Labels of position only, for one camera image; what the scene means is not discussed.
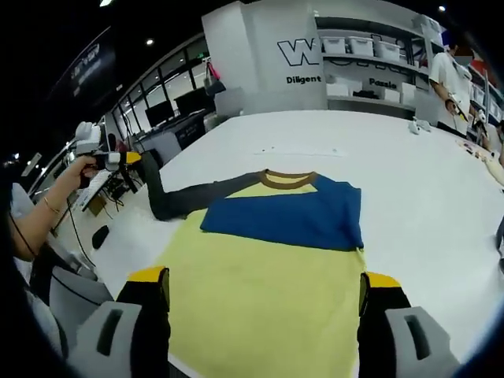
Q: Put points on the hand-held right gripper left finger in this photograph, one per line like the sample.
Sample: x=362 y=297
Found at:
x=145 y=327

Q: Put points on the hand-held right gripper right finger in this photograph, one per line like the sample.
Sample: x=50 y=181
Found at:
x=378 y=327

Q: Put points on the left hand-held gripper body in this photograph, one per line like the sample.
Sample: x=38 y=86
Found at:
x=88 y=143

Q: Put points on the yellow blue grey garment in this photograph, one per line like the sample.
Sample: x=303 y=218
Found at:
x=256 y=283

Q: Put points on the person's left hand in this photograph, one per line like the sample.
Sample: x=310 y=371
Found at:
x=78 y=175

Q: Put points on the black monitor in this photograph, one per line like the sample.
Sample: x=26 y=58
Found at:
x=190 y=103
x=159 y=113

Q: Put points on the white keyboard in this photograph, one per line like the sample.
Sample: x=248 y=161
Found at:
x=91 y=197

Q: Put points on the large dark hanging display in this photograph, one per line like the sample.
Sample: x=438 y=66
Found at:
x=86 y=63

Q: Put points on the grey office chair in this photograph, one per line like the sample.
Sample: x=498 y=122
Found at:
x=75 y=287

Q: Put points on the small black oval object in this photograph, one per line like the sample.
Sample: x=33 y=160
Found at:
x=100 y=236

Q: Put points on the person's light grey clothing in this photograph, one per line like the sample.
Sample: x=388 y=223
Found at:
x=43 y=319

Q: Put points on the dark grey cloth item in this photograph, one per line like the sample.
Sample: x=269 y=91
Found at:
x=500 y=244

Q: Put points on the white strip with small marks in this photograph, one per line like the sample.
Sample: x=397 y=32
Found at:
x=299 y=153

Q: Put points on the scattered small items pile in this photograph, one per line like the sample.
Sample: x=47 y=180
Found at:
x=482 y=153

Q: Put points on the small white object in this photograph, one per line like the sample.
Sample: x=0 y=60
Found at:
x=419 y=126

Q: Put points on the white box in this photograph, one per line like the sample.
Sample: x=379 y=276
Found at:
x=398 y=94
x=337 y=88

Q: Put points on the white storage bin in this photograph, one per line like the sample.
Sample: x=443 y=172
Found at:
x=334 y=45
x=360 y=44
x=386 y=49

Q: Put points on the grey metal shelving rack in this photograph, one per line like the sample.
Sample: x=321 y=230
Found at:
x=378 y=71

